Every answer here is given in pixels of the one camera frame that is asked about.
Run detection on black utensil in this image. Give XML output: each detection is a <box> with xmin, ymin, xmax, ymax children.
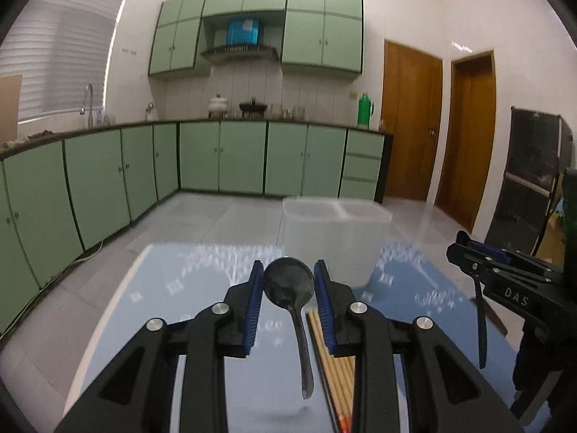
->
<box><xmin>474</xmin><ymin>277</ymin><xmax>487</xmax><ymax>369</ymax></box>

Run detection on bamboo chopstick floral red end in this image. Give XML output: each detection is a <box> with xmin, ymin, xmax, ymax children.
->
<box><xmin>310</xmin><ymin>310</ymin><xmax>357</xmax><ymax>433</ymax></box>

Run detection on black metal spoon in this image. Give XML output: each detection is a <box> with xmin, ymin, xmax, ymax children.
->
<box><xmin>263</xmin><ymin>257</ymin><xmax>314</xmax><ymax>400</ymax></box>

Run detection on green lower kitchen cabinets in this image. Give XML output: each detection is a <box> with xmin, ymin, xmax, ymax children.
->
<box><xmin>1</xmin><ymin>119</ymin><xmax>393</xmax><ymax>328</ymax></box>

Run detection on green kitchen cabinets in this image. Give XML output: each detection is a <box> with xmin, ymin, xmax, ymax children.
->
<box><xmin>149</xmin><ymin>0</ymin><xmax>365</xmax><ymax>78</ymax></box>
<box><xmin>1</xmin><ymin>119</ymin><xmax>393</xmax><ymax>328</ymax></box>

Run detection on green upper kitchen cabinets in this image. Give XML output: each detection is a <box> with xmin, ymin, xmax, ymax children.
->
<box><xmin>149</xmin><ymin>0</ymin><xmax>365</xmax><ymax>78</ymax></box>

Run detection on right brown wooden door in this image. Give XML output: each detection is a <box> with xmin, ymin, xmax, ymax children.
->
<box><xmin>435</xmin><ymin>51</ymin><xmax>497</xmax><ymax>232</ymax></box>

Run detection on brown wooden door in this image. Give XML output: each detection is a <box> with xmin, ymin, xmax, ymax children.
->
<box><xmin>435</xmin><ymin>51</ymin><xmax>497</xmax><ymax>232</ymax></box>
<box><xmin>380</xmin><ymin>41</ymin><xmax>443</xmax><ymax>201</ymax></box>

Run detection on white plastic utensil holder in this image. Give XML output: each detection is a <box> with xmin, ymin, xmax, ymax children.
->
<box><xmin>279</xmin><ymin>197</ymin><xmax>392</xmax><ymax>288</ymax></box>

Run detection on bamboo chopstick red striped end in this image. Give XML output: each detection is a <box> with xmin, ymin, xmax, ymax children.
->
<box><xmin>305</xmin><ymin>312</ymin><xmax>341</xmax><ymax>433</ymax></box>

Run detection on black glass cabinet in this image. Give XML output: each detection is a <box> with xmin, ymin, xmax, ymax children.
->
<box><xmin>485</xmin><ymin>106</ymin><xmax>573</xmax><ymax>255</ymax></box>

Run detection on blue patterned table mat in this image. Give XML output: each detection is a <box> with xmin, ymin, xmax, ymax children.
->
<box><xmin>66</xmin><ymin>241</ymin><xmax>552</xmax><ymax>433</ymax></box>

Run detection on green thermos flask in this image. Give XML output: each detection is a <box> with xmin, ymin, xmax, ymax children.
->
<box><xmin>357</xmin><ymin>93</ymin><xmax>375</xmax><ymax>127</ymax></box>

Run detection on left brown wooden door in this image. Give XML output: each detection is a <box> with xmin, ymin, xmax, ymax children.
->
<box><xmin>380</xmin><ymin>41</ymin><xmax>443</xmax><ymax>201</ymax></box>

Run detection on black wok on stove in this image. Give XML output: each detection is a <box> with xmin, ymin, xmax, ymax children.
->
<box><xmin>239</xmin><ymin>98</ymin><xmax>268</xmax><ymax>118</ymax></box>

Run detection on white cooking pot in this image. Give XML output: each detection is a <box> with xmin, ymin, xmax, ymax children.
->
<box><xmin>208</xmin><ymin>94</ymin><xmax>230</xmax><ymax>118</ymax></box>

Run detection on chrome sink faucet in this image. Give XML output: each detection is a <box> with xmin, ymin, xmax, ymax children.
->
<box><xmin>79</xmin><ymin>83</ymin><xmax>94</xmax><ymax>129</ymax></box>

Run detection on range hood with blue box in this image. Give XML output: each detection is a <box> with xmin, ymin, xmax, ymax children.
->
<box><xmin>198</xmin><ymin>18</ymin><xmax>283</xmax><ymax>66</ymax></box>

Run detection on cardboard panel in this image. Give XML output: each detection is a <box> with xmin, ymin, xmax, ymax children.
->
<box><xmin>0</xmin><ymin>74</ymin><xmax>22</xmax><ymax>144</ymax></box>

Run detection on white window blind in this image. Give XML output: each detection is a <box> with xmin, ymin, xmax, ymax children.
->
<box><xmin>1</xmin><ymin>0</ymin><xmax>125</xmax><ymax>121</ymax></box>

